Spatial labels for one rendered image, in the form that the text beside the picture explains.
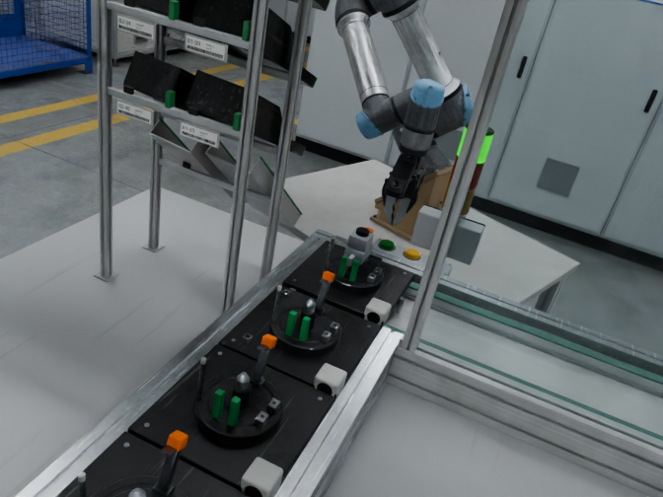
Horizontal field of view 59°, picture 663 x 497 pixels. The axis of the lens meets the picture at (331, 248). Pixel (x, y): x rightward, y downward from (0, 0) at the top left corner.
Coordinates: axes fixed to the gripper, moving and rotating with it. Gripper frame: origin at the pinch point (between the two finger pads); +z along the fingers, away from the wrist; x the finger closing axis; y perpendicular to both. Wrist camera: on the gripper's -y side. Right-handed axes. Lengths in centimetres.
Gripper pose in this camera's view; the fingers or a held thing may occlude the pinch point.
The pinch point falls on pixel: (392, 221)
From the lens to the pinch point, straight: 150.8
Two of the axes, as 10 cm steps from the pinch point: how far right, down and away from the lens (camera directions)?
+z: -1.8, 8.5, 4.9
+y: 3.9, -3.9, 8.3
